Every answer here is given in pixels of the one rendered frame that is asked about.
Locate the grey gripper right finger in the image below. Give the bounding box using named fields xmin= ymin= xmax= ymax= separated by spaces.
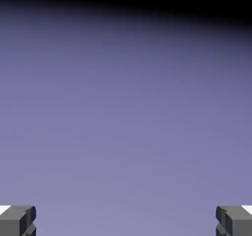
xmin=215 ymin=205 xmax=252 ymax=236

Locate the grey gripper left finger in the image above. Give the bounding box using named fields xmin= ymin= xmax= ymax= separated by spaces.
xmin=0 ymin=205 xmax=37 ymax=236

